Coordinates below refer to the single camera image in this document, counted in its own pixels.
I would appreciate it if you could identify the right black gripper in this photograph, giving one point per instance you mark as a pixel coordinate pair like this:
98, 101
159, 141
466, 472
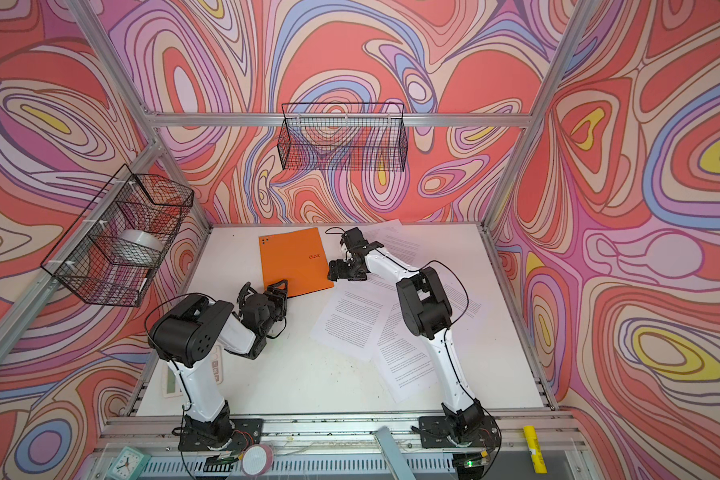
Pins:
338, 265

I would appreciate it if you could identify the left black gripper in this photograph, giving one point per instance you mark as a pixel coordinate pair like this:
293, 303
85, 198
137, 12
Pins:
280, 298

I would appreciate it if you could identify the orange black file folder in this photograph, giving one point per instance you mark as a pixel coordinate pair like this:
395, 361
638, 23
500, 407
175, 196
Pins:
297, 257

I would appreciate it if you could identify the printed paper sheet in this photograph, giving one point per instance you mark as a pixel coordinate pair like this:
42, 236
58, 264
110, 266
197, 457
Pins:
353, 318
402, 360
395, 240
455, 288

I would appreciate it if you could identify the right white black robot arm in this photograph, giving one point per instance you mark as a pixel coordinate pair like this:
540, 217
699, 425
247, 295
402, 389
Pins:
428, 314

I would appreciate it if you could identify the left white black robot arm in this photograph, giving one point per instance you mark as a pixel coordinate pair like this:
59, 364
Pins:
185, 337

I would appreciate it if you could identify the pink white calculator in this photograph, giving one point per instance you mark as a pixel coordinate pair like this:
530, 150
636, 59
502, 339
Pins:
171, 384

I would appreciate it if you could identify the pink tape roll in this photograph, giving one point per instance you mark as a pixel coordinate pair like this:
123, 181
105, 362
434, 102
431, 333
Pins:
257, 460

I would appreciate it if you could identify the white tape roll in basket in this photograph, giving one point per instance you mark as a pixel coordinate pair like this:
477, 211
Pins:
137, 248

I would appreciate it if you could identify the grey metal bar front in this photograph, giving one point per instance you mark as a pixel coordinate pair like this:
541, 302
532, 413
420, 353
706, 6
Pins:
392, 455

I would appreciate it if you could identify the green alarm clock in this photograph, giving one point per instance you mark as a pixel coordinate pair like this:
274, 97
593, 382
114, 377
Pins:
129, 464

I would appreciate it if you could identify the yellow marker pen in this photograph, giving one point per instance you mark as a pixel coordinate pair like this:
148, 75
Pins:
533, 444

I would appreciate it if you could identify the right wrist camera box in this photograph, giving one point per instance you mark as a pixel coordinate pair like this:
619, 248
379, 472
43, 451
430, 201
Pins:
353, 240

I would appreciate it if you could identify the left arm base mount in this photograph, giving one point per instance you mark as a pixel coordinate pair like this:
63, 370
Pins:
234, 435

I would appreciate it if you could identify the black wire basket back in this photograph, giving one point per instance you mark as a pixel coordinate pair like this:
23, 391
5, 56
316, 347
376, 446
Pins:
343, 136

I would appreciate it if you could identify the black wire basket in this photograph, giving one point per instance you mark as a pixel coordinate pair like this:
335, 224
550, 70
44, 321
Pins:
343, 136
84, 262

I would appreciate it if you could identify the black wire basket left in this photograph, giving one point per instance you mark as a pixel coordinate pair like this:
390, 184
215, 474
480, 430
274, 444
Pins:
84, 262

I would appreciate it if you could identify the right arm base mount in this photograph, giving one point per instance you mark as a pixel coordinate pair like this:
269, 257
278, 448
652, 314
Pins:
434, 432

